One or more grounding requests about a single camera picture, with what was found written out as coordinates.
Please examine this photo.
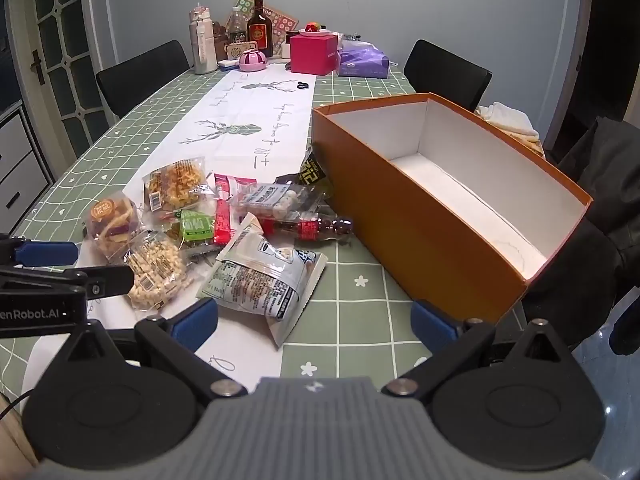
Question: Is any yellow crispy snack packet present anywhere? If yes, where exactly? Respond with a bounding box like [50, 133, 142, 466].
[141, 156, 216, 218]

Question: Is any small dark cola bottle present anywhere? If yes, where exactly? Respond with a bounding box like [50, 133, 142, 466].
[255, 215, 355, 243]

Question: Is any brown liquor bottle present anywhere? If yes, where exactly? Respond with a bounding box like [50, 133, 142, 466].
[247, 0, 274, 58]

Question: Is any clear green label plastic bottle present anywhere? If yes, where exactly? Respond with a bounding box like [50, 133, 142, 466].
[227, 6, 248, 46]

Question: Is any black and yellow snack packet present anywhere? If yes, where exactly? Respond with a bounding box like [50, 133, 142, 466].
[274, 147, 333, 201]

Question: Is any beige small box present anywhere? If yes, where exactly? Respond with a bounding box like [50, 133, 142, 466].
[223, 41, 261, 63]

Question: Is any white tumbler bottle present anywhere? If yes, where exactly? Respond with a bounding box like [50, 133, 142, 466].
[188, 2, 218, 75]

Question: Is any pink cube box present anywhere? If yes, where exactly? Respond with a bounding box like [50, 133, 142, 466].
[290, 32, 340, 76]

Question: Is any green snack packet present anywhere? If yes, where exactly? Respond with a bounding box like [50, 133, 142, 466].
[167, 207, 223, 251]

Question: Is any red snack packet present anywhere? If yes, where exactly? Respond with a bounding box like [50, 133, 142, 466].
[212, 172, 258, 246]

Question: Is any pink patterned board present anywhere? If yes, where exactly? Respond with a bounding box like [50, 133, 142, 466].
[262, 6, 299, 37]

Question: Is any glass pane door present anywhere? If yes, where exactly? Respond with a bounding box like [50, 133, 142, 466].
[0, 0, 108, 161]

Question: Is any purple tissue pack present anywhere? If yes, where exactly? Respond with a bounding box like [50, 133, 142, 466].
[336, 40, 391, 79]

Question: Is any white deer print table runner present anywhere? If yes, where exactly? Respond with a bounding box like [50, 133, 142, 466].
[20, 67, 317, 396]

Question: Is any clear white candy ball packet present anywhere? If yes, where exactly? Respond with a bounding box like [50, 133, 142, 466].
[227, 182, 326, 223]

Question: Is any black chair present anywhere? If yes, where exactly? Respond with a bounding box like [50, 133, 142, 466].
[403, 39, 493, 111]
[95, 40, 191, 120]

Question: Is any pink round bowl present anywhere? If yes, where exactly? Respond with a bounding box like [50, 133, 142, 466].
[238, 50, 271, 72]

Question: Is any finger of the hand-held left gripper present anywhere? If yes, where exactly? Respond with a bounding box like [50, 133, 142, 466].
[0, 232, 80, 268]
[0, 264, 135, 300]

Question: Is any dark jacket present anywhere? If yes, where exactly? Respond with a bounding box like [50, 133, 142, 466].
[520, 116, 640, 356]

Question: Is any white drawer cabinet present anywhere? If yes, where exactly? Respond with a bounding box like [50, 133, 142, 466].
[0, 100, 56, 223]

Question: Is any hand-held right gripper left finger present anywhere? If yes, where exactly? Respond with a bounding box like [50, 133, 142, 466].
[50, 298, 248, 400]

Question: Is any black cable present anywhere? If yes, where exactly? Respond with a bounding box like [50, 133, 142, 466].
[0, 392, 32, 418]

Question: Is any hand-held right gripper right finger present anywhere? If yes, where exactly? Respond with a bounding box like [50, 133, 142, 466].
[382, 300, 582, 398]

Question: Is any purple and yellow chips packet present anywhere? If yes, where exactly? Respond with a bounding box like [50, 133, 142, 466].
[82, 192, 143, 261]

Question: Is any large white snack bag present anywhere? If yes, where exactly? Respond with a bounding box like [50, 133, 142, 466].
[202, 212, 328, 350]

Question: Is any white folded cloth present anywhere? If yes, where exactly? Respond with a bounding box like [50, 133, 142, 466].
[475, 101, 544, 149]

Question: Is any brown figurine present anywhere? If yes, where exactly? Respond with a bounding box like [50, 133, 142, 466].
[212, 21, 229, 61]

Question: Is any orange cardboard box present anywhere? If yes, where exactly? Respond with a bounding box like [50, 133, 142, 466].
[311, 92, 594, 325]

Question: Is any clear peanut packet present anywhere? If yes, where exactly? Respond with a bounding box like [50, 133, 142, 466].
[122, 230, 193, 311]

